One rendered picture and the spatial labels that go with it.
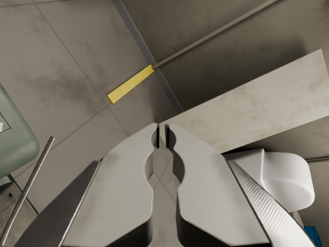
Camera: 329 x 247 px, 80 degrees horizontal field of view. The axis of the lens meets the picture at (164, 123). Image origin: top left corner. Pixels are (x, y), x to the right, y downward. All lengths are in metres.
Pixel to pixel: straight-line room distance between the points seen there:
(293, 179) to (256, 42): 1.75
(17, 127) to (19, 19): 1.87
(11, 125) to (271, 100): 2.63
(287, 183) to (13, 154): 2.81
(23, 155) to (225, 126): 2.52
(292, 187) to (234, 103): 1.26
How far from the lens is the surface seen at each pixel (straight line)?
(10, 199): 0.65
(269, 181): 2.98
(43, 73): 2.20
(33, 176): 0.53
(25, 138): 0.60
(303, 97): 2.93
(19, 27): 2.36
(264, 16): 2.83
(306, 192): 3.08
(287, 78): 2.78
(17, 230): 0.64
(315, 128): 3.43
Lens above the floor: 1.82
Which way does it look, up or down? 36 degrees down
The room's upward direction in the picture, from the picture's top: 72 degrees clockwise
